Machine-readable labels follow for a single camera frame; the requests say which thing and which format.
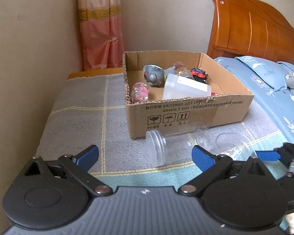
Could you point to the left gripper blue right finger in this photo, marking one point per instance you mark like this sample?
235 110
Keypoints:
213 167

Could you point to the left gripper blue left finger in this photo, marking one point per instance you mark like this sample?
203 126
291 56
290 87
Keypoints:
77 166

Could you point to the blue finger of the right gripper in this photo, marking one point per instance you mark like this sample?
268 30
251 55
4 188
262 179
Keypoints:
268 155

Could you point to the clear plastic bottle red label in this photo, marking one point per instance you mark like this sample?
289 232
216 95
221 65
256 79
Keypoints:
177 145

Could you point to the medical cotton swab box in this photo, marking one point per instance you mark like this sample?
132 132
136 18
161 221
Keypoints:
178 87

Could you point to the black toy train red wheels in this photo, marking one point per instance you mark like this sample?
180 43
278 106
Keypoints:
199 75

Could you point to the pink toy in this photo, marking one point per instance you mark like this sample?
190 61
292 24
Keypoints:
139 92

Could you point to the grey checked blanket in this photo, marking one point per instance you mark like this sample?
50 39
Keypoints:
92 111

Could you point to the light blue floral bedding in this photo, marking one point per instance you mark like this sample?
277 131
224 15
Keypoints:
266 79

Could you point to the brown cardboard box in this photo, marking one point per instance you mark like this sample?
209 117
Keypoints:
229 103

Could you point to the glass jar with yellow beads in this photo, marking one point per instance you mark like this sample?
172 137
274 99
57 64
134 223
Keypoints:
181 70

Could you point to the grey elephant toy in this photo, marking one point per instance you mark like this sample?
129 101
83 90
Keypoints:
154 75

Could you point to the wooden bed headboard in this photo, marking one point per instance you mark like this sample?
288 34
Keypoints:
250 27

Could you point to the pink orange curtain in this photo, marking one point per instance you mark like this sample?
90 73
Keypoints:
101 33

